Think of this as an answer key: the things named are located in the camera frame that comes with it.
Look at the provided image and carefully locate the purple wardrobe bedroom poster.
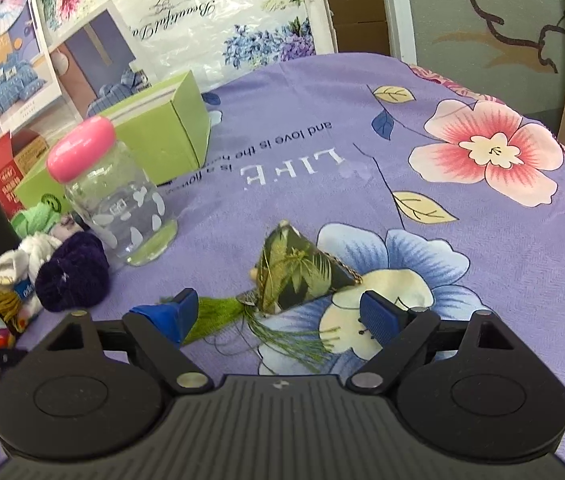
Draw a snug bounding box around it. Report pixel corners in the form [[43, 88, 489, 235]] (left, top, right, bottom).
[[45, 0, 156, 116]]

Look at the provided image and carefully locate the floral plastic bag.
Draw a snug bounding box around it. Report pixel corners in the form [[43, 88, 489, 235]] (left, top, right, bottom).
[[35, 0, 318, 93]]

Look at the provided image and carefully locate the small green box with smiley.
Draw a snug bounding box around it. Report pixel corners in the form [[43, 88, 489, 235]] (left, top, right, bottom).
[[14, 164, 73, 217]]

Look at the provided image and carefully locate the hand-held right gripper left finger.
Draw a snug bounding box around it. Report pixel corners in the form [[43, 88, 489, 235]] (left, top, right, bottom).
[[45, 287, 214, 394]]

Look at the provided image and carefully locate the light purple cloth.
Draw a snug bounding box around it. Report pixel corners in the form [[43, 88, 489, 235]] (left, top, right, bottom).
[[55, 214, 86, 238]]

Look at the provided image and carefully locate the dark purple scrunchie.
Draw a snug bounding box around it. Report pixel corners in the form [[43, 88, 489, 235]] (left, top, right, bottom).
[[36, 231, 112, 312]]

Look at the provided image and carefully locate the white door frame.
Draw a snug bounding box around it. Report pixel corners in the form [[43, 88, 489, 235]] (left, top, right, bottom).
[[295, 0, 418, 68]]

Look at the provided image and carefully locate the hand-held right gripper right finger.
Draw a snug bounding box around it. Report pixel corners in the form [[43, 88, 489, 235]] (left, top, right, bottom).
[[346, 290, 507, 391]]

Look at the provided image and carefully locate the clear jar with pink lid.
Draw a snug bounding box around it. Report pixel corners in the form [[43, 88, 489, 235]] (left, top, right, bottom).
[[46, 115, 179, 267]]

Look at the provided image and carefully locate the green leaf-print sachet with tassel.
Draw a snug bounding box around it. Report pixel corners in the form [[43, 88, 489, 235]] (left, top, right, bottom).
[[182, 219, 364, 376]]

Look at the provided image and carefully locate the green cardboard box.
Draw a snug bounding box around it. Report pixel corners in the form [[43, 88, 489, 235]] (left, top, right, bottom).
[[105, 70, 212, 187]]

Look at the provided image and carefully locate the white sock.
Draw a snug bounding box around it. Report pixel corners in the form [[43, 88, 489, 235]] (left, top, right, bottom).
[[0, 234, 63, 313]]

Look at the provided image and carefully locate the blue bedding poster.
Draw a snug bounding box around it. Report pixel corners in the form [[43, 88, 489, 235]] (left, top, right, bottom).
[[0, 2, 62, 128]]

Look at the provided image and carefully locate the green scrunchie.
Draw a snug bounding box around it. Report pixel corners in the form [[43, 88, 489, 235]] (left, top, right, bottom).
[[11, 201, 62, 237]]

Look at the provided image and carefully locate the purple floral bedsheet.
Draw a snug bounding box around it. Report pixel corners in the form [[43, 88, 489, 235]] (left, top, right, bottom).
[[0, 52, 565, 480]]

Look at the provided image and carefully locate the yellow tassel ornament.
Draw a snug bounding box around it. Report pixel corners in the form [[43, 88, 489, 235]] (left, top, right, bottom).
[[0, 286, 29, 335]]

